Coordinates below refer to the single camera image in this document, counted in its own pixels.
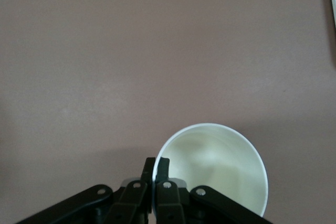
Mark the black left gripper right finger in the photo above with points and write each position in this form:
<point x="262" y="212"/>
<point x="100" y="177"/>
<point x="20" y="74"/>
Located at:
<point x="170" y="203"/>

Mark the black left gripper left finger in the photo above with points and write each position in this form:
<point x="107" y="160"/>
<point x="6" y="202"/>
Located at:
<point x="131" y="203"/>

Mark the paper cup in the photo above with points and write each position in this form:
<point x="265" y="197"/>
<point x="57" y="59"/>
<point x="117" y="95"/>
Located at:
<point x="223" y="161"/>

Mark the brown table cover mat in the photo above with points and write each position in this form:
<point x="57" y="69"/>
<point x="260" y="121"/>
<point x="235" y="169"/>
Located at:
<point x="131" y="51"/>

